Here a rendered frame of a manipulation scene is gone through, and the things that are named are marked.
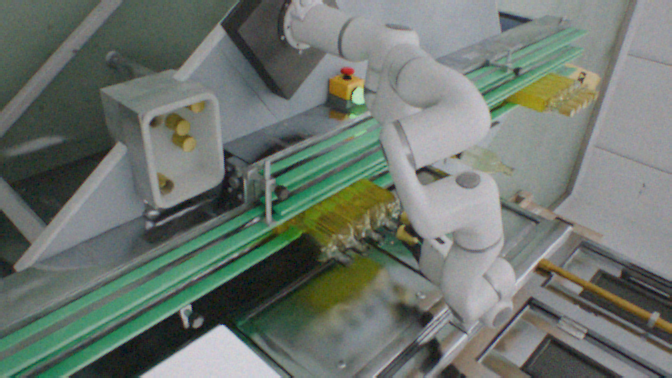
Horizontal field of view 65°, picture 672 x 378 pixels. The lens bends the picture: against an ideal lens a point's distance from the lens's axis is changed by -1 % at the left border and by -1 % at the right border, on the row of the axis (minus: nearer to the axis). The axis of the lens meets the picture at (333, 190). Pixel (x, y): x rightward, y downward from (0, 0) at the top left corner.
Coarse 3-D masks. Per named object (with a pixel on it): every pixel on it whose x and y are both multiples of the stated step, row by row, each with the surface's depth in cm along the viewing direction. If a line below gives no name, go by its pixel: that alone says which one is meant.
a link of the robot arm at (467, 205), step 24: (384, 144) 82; (408, 144) 81; (408, 168) 81; (408, 192) 81; (432, 192) 82; (456, 192) 81; (480, 192) 80; (408, 216) 84; (432, 216) 81; (456, 216) 81; (480, 216) 82; (456, 240) 89; (480, 240) 86
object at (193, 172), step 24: (144, 120) 99; (192, 120) 116; (216, 120) 112; (144, 144) 102; (168, 144) 114; (216, 144) 115; (168, 168) 117; (192, 168) 122; (216, 168) 119; (192, 192) 115
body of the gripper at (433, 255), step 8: (424, 240) 118; (432, 240) 116; (448, 240) 117; (424, 248) 118; (432, 248) 116; (440, 248) 114; (448, 248) 114; (424, 256) 119; (432, 256) 116; (440, 256) 114; (424, 264) 120; (432, 264) 117; (440, 264) 114; (424, 272) 121; (432, 272) 117; (440, 272) 115; (432, 280) 119
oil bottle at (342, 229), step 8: (312, 208) 129; (320, 208) 129; (312, 216) 126; (320, 216) 126; (328, 216) 126; (336, 216) 126; (320, 224) 124; (328, 224) 124; (336, 224) 124; (344, 224) 124; (336, 232) 122; (344, 232) 122; (352, 232) 123; (344, 240) 122; (344, 248) 123
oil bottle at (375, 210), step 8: (344, 192) 135; (352, 192) 135; (360, 192) 135; (344, 200) 133; (352, 200) 132; (360, 200) 132; (368, 200) 132; (376, 200) 132; (360, 208) 130; (368, 208) 129; (376, 208) 129; (384, 208) 131; (368, 216) 129; (376, 216) 128; (376, 224) 129
